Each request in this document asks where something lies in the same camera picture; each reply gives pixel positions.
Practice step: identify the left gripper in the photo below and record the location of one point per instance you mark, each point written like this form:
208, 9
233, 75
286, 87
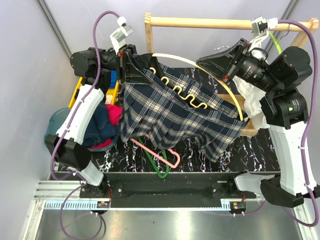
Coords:
126, 66

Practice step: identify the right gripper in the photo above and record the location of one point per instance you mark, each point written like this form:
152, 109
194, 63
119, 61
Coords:
222, 64

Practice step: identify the cream wooden hanger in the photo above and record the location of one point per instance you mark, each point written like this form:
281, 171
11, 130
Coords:
190, 62

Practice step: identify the red t-shirt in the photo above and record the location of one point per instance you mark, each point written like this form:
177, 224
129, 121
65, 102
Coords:
114, 115

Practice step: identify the plaid skirt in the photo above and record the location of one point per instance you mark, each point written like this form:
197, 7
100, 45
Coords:
171, 107

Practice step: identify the dark blue denim garment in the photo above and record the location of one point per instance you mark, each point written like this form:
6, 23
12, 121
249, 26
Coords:
99, 128

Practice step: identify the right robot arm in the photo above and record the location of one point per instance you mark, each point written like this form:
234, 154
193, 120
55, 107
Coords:
286, 113

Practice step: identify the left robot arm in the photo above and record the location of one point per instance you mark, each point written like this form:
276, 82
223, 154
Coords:
66, 144

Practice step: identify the lime green hanger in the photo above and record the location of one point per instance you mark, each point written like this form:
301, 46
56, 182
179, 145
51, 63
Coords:
276, 43

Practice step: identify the yellow plastic bin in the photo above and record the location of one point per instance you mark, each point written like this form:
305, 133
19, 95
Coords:
111, 94

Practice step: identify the white garment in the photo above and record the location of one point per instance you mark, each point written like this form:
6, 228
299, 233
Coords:
252, 106

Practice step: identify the wooden clothes rack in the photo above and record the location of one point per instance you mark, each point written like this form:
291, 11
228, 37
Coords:
151, 21

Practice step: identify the clear blue plastic tub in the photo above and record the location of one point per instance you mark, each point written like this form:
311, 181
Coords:
59, 117

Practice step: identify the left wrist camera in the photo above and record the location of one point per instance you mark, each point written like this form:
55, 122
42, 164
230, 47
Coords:
118, 37

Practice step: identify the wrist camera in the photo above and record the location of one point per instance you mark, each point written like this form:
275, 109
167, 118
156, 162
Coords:
118, 37
261, 27

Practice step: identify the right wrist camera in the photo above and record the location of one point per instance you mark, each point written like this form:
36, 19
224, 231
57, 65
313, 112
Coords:
261, 27

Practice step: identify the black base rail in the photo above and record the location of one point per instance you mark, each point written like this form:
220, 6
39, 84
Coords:
194, 190

